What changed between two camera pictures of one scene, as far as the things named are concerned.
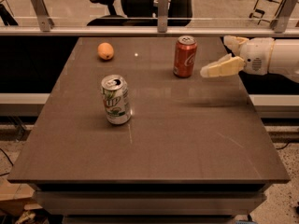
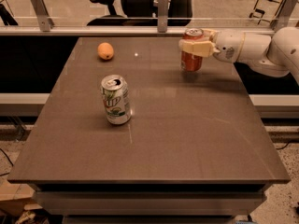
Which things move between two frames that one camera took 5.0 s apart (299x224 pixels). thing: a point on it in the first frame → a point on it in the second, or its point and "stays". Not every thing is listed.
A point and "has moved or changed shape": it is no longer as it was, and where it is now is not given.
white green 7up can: x=116 y=99 stays
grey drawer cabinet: x=149 y=203 stays
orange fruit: x=105 y=50 stays
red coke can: x=185 y=56 has moved or changed shape
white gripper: x=257 y=56 → x=226 y=47
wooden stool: x=268 y=5 stays
